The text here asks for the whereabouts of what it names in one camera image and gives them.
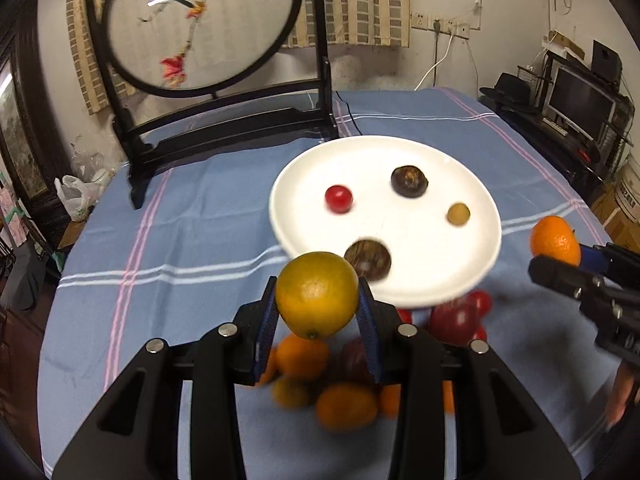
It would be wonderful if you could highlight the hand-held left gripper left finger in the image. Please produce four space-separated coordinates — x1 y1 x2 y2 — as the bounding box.
52 276 278 480

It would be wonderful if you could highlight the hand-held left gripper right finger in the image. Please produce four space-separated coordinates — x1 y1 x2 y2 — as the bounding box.
356 277 583 480

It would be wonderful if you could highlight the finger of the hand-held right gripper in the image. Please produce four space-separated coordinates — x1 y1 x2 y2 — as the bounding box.
579 242 640 291
529 254 609 307

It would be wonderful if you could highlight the yellow-green orange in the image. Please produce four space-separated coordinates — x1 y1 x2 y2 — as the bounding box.
275 252 361 340

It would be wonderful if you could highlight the red-purple plum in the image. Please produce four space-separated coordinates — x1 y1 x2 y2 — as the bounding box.
429 300 483 347

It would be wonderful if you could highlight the white round plate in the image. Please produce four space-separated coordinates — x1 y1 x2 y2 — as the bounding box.
270 136 502 308

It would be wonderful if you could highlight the small olive round fruit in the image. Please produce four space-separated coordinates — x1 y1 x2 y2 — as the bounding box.
446 202 471 227

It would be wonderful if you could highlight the person's right hand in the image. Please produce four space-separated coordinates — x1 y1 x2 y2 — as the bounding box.
602 360 640 423

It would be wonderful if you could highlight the white bucket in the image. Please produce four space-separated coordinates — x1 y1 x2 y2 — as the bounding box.
612 152 640 226

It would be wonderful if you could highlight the blue checked tablecloth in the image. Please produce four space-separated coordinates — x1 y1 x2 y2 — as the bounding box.
37 87 613 480

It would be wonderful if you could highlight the black metal shelf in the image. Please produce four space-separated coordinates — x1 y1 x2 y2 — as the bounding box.
480 50 640 201

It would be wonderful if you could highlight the grey computer monitor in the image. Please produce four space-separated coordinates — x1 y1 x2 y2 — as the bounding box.
547 65 618 143

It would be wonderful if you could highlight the black hat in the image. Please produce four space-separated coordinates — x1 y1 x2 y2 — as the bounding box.
479 73 538 107

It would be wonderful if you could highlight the black speaker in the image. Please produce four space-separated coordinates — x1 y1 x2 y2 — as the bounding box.
592 40 623 81

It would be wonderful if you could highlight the flat cardboard box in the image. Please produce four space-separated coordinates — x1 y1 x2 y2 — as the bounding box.
542 30 586 61

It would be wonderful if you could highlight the white plastic bag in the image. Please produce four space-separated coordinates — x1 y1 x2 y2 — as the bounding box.
54 175 106 223

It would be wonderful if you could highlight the clear plastic bag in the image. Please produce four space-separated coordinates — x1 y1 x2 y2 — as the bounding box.
70 145 121 186

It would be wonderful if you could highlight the dark bag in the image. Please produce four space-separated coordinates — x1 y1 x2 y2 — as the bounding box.
5 240 61 311

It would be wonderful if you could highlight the black framed embroidered screen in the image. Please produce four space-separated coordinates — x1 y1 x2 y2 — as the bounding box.
84 0 341 211

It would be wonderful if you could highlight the dark framed picture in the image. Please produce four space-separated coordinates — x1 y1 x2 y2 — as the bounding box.
0 55 51 201

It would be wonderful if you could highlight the black cable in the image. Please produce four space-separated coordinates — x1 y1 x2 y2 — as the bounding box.
334 92 361 138

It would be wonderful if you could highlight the white power cable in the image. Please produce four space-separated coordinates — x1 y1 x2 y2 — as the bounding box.
415 35 453 91

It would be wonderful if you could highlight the beige brick-pattern wall hanging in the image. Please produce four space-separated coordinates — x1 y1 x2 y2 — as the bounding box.
65 0 413 116

